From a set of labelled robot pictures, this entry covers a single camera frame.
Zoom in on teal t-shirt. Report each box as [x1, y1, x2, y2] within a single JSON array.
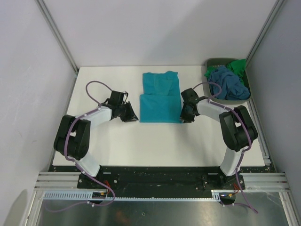
[[140, 71, 182, 124]]

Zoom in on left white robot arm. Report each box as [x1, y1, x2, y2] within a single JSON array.
[[54, 91, 138, 188]]

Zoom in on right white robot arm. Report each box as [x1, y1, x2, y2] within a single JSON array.
[[180, 88, 258, 189]]

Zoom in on grey plastic bin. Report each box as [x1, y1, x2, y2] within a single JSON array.
[[206, 72, 251, 105]]

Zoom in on dark blue t-shirt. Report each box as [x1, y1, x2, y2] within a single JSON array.
[[205, 65, 250, 100]]

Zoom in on green t-shirt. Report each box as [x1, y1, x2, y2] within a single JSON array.
[[205, 58, 246, 84]]

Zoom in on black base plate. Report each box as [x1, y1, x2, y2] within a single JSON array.
[[77, 166, 245, 198]]

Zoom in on white slotted cable duct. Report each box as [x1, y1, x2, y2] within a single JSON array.
[[43, 189, 223, 203]]

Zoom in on aluminium frame rail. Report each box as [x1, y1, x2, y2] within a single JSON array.
[[34, 172, 80, 191]]

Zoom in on left aluminium corner post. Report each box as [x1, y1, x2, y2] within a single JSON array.
[[35, 0, 79, 74]]

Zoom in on aluminium corner post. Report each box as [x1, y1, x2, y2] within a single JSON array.
[[246, 0, 286, 67], [35, 0, 79, 74]]

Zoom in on right aluminium corner post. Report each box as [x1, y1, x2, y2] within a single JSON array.
[[246, 0, 286, 67]]

